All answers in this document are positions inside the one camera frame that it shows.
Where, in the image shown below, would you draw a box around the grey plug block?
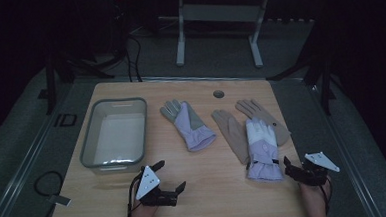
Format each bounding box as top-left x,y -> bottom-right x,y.
47,193 -> 72,208

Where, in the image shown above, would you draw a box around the black hanging cables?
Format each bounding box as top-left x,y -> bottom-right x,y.
122,32 -> 145,84

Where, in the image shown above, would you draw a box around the person's right hand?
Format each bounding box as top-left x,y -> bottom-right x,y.
298,174 -> 334,207

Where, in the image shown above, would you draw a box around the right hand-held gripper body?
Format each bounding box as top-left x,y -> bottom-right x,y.
289,150 -> 341,188

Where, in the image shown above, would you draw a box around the white metal stand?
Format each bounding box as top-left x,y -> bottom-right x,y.
157,0 -> 275,74

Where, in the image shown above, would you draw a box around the purple and grey ski glove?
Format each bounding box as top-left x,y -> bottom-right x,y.
159,96 -> 218,154

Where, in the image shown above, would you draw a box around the purple and white ski glove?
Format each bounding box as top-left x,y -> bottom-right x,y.
243,115 -> 285,184

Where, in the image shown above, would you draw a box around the plain beige glove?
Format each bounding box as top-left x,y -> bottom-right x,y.
210,108 -> 252,166

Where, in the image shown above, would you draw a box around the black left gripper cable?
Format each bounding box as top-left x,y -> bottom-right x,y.
123,172 -> 145,217

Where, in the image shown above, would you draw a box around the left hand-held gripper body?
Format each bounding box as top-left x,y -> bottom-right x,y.
127,162 -> 180,210

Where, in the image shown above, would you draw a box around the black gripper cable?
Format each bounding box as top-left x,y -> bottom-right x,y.
319,176 -> 335,216
123,172 -> 145,217

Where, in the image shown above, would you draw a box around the beige glove with dark button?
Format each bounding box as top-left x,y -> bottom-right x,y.
235,96 -> 292,149

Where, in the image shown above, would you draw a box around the grey plastic storage bin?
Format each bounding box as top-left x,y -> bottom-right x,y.
76,96 -> 151,176

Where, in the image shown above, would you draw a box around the black floor cable loop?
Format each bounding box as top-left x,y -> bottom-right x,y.
33,169 -> 65,199

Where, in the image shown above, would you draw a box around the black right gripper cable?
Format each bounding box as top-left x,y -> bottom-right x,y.
319,176 -> 335,216

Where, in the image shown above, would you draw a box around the person's left hand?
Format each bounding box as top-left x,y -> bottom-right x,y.
128,177 -> 161,217

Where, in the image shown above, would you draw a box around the black tripod stand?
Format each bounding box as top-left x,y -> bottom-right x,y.
264,24 -> 339,120
35,42 -> 117,117

